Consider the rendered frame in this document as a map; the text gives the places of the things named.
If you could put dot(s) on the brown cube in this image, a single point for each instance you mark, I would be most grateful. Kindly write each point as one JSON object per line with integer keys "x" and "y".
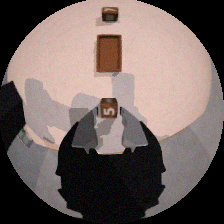
{"x": 109, "y": 107}
{"x": 109, "y": 13}

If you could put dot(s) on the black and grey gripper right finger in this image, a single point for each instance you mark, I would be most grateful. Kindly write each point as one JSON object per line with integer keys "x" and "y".
{"x": 139, "y": 138}

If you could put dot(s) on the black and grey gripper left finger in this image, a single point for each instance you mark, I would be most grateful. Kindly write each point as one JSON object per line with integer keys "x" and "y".
{"x": 79, "y": 139}

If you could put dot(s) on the brown rectangular tray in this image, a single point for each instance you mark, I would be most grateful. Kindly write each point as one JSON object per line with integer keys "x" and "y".
{"x": 109, "y": 53}

